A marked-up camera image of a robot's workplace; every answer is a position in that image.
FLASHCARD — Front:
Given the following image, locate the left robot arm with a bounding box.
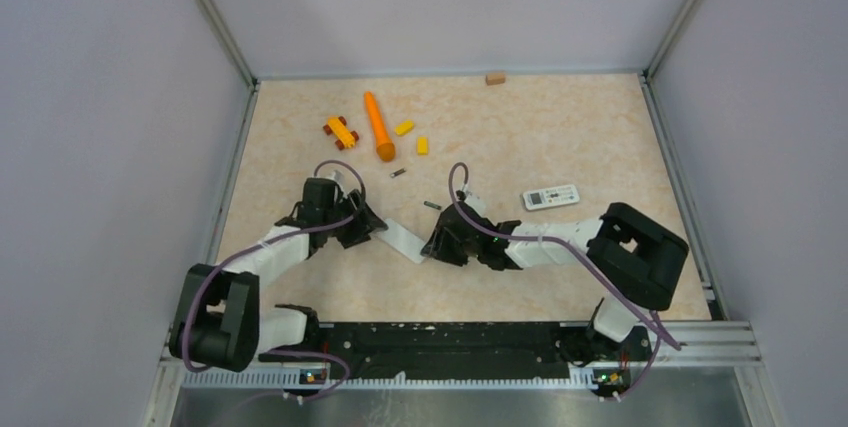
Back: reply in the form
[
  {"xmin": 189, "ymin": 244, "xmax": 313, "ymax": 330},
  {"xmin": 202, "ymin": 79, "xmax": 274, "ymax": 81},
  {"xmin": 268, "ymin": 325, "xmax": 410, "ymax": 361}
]
[{"xmin": 168, "ymin": 177, "xmax": 388, "ymax": 372}]

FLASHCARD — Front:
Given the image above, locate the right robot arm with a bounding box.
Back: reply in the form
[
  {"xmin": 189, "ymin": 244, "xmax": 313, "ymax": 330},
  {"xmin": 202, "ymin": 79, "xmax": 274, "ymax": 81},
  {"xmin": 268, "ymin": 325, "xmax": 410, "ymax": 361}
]
[{"xmin": 420, "ymin": 202, "xmax": 689, "ymax": 359}]

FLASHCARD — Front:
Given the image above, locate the yellow block upper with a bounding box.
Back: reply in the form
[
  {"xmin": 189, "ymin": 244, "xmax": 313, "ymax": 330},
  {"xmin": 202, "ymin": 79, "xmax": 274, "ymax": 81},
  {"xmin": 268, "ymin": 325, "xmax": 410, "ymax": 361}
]
[{"xmin": 394, "ymin": 120, "xmax": 415, "ymax": 137}]

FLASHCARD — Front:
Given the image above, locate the white remote with dark screen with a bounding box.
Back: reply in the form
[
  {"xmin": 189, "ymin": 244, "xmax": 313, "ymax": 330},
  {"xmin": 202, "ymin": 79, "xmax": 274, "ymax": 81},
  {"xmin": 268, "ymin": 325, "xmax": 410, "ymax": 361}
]
[{"xmin": 376, "ymin": 219, "xmax": 426, "ymax": 264}]

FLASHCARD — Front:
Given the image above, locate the white air conditioner remote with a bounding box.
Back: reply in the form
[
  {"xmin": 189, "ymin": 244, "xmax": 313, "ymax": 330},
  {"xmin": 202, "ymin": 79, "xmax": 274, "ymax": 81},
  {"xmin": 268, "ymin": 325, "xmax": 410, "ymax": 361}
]
[{"xmin": 521, "ymin": 184, "xmax": 581, "ymax": 212}]

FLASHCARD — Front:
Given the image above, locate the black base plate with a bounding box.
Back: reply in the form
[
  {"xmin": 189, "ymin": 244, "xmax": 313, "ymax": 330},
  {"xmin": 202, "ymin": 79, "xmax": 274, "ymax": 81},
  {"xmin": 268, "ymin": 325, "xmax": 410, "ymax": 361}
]
[{"xmin": 293, "ymin": 322, "xmax": 651, "ymax": 381}]

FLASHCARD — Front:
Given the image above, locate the orange toy microphone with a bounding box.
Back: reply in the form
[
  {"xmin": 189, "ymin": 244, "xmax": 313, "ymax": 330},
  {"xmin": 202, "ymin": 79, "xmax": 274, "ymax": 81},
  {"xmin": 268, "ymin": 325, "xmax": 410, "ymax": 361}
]
[{"xmin": 363, "ymin": 91, "xmax": 396, "ymax": 162}]

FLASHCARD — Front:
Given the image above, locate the yellow block lower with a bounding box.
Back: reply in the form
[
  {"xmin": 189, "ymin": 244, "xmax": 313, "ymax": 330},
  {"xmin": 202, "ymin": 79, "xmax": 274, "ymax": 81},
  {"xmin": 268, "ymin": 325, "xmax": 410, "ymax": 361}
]
[{"xmin": 416, "ymin": 136, "xmax": 429, "ymax": 156}]

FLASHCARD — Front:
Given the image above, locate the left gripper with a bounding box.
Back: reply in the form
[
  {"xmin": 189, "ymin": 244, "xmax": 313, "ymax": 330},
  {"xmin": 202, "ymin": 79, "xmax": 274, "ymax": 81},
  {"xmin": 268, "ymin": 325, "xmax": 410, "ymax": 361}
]
[{"xmin": 322, "ymin": 188, "xmax": 386, "ymax": 248}]

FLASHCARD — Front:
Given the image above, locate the yellow block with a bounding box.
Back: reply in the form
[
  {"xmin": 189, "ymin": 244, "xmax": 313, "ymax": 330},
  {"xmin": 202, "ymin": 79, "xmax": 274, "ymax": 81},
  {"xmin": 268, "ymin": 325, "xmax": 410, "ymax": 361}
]
[
  {"xmin": 416, "ymin": 136, "xmax": 429, "ymax": 156},
  {"xmin": 394, "ymin": 120, "xmax": 415, "ymax": 137}
]

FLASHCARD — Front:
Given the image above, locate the yellow toy car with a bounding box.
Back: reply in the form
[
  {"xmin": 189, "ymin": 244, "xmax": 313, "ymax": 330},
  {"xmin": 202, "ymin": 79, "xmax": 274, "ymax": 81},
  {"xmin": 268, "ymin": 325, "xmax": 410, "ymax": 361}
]
[{"xmin": 322, "ymin": 116, "xmax": 359, "ymax": 150}]

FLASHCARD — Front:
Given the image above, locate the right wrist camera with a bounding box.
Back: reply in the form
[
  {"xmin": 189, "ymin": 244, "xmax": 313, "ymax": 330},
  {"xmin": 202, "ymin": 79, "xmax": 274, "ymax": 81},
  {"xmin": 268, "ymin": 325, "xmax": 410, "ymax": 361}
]
[{"xmin": 457, "ymin": 191, "xmax": 487, "ymax": 217}]

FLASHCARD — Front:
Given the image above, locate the brown wooden block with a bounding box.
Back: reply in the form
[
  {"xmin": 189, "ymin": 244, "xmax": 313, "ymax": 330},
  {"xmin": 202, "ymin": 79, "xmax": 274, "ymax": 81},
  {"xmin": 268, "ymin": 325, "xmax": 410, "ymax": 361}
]
[{"xmin": 485, "ymin": 72, "xmax": 506, "ymax": 86}]

